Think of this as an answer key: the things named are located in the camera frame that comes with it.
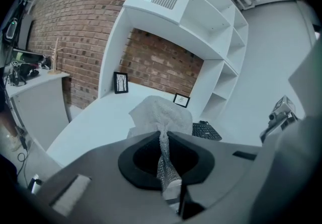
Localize black framed tree picture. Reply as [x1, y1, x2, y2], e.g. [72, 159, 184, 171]
[113, 71, 129, 95]

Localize white upright device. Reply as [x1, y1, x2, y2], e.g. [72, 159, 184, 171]
[27, 174, 44, 194]

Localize white side table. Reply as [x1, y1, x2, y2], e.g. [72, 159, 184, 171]
[5, 68, 71, 151]

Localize black framed white picture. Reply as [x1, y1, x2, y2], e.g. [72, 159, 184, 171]
[173, 93, 191, 109]

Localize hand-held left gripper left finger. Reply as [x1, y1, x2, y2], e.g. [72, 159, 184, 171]
[118, 131, 162, 191]

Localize grey cloth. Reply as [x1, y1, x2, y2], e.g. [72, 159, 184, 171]
[127, 95, 193, 193]

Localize wooden stand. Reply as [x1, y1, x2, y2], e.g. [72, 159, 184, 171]
[47, 37, 65, 76]

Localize white shelf unit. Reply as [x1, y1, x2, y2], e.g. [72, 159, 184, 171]
[98, 0, 250, 123]

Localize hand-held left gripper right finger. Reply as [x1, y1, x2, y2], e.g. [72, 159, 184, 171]
[167, 131, 216, 185]

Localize black floor cable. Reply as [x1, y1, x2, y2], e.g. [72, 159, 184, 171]
[17, 137, 31, 181]

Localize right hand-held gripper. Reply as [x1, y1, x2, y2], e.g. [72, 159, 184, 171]
[260, 96, 299, 143]

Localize black keyboard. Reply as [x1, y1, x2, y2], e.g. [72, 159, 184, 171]
[191, 121, 222, 141]

